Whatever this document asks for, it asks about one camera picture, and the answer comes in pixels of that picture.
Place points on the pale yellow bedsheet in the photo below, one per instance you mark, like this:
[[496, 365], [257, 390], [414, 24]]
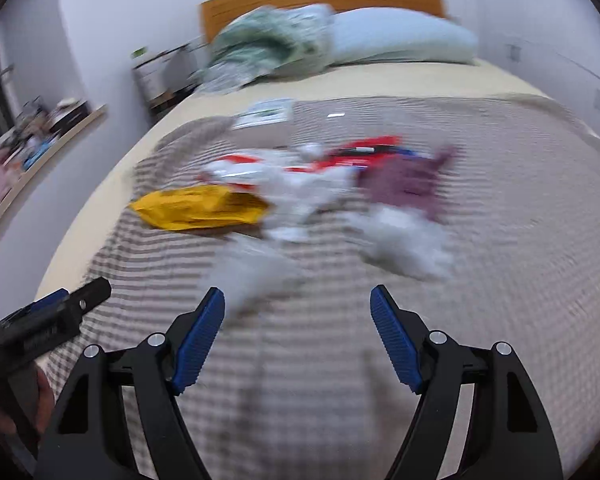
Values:
[[430, 80]]

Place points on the black flat box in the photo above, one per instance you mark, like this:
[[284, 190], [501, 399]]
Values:
[[70, 115]]

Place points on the red and white packet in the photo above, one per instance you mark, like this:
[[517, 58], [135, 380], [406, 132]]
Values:
[[240, 170]]

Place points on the grey sock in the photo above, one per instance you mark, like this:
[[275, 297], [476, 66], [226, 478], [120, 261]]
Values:
[[255, 275]]

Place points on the pile of boxes and cosmetics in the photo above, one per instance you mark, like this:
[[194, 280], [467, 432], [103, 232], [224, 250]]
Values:
[[10, 170]]

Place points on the light blue pillow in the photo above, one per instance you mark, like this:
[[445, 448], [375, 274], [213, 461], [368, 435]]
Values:
[[405, 35]]

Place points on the person's left hand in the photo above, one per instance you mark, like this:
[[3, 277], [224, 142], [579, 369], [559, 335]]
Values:
[[42, 400]]

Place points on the black shelf cart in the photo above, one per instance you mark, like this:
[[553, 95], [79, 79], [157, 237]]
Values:
[[170, 55]]

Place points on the red and white garment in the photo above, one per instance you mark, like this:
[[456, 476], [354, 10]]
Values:
[[305, 195]]

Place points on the green floral quilt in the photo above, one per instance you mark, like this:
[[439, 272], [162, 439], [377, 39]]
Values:
[[270, 45]]

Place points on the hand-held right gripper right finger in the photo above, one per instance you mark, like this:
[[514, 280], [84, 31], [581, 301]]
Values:
[[395, 340]]

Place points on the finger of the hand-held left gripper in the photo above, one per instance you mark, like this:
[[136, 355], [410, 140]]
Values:
[[92, 295], [40, 305]]

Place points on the yellow packet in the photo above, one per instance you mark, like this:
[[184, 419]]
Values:
[[195, 207]]

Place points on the white wardrobe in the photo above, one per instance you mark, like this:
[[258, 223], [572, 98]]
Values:
[[540, 35]]

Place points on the wooden windowsill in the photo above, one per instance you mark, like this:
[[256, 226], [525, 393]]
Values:
[[75, 130]]

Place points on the white cardboard box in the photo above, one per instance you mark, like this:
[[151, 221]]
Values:
[[262, 112]]

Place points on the green and white box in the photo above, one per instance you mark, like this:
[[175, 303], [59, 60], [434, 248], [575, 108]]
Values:
[[140, 52]]

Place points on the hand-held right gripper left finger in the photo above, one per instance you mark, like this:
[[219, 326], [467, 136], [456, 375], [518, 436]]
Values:
[[200, 340]]

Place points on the maroon packet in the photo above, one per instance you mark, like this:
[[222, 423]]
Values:
[[405, 180]]

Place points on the brown checkered cloth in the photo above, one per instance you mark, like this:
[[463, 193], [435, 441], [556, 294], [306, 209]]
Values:
[[505, 235]]

